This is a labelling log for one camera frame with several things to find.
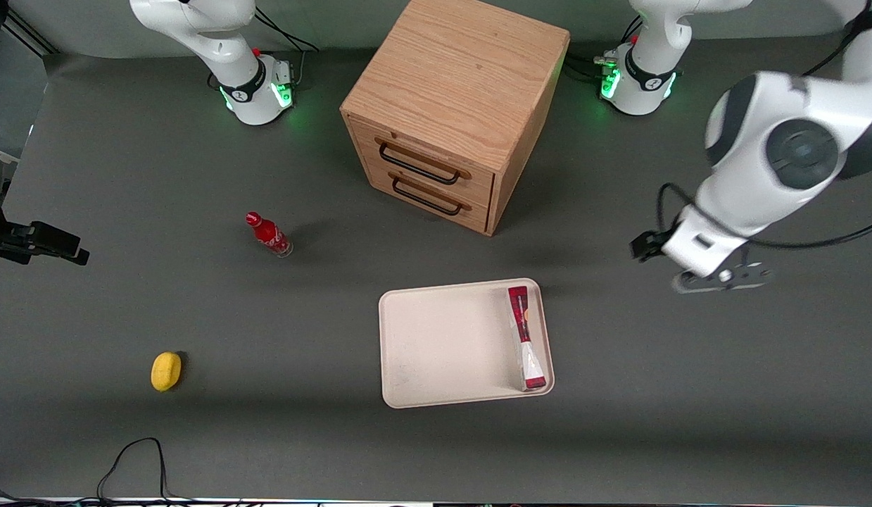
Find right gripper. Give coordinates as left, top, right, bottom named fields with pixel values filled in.
left=0, top=199, right=91, bottom=267

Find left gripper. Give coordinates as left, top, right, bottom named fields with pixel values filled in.
left=629, top=202, right=752, bottom=278

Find red cookie box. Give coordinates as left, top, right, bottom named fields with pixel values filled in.
left=507, top=286, right=548, bottom=392

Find beige rectangular tray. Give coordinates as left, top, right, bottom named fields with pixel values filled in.
left=378, top=278, right=555, bottom=409

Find dark grey table mat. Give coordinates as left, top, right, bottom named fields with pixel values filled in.
left=0, top=28, right=872, bottom=503

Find yellow lemon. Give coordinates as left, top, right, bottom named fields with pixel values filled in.
left=151, top=351, right=184, bottom=392

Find wooden drawer front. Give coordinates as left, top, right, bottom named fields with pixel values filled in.
left=367, top=163, right=491, bottom=234
left=350, top=115, right=496, bottom=209

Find red cola bottle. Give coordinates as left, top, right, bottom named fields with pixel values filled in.
left=245, top=211, right=293, bottom=258

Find light wooden drawer cabinet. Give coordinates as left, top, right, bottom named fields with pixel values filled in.
left=340, top=0, right=571, bottom=237

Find black left arm base cables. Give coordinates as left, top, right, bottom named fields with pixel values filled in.
left=564, top=18, right=645, bottom=84

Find black arm base cables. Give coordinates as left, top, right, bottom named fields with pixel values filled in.
left=564, top=18, right=645, bottom=84
left=254, top=6, right=322, bottom=89

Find black metal frame bar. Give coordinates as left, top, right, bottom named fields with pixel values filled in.
left=2, top=13, right=59, bottom=57

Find black wire drawer handle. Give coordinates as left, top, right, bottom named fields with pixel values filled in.
left=374, top=137, right=472, bottom=187
left=388, top=171, right=472, bottom=217

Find black looped floor cable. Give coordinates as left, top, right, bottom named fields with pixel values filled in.
left=96, top=437, right=175, bottom=503

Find black right arm base cables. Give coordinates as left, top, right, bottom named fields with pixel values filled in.
left=254, top=6, right=322, bottom=89

